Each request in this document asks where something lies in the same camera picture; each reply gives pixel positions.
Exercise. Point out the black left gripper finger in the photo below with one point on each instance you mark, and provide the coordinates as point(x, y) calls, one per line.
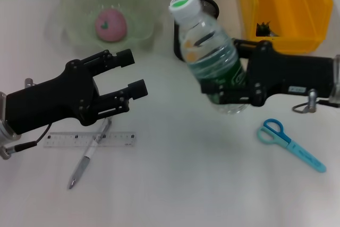
point(125, 58)
point(138, 90)

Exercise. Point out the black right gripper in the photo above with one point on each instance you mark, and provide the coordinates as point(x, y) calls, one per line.
point(292, 75)

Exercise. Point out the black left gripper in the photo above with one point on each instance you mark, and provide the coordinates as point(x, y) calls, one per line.
point(47, 99)

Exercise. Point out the pink toy peach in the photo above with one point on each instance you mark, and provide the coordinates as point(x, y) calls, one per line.
point(111, 26)

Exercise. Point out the clear green-label water bottle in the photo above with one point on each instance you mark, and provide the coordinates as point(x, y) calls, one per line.
point(207, 49)

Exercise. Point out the green plastic wrapper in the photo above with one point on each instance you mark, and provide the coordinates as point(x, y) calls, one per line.
point(264, 29)

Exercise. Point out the transparent plastic ruler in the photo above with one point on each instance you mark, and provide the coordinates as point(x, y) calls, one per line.
point(63, 139)

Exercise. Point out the translucent green fruit bowl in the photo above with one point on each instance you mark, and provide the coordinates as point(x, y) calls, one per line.
point(140, 17)

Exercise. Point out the black mesh pen holder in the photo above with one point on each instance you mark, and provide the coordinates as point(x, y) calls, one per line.
point(212, 6)

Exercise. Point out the grey white ballpoint pen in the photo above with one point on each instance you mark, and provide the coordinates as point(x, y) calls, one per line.
point(85, 160)

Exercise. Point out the blue scissors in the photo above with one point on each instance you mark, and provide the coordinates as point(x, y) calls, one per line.
point(292, 147)

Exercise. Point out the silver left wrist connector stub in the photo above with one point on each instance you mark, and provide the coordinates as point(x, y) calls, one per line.
point(29, 83)

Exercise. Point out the yellow plastic bin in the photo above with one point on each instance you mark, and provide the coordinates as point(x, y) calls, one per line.
point(287, 6)

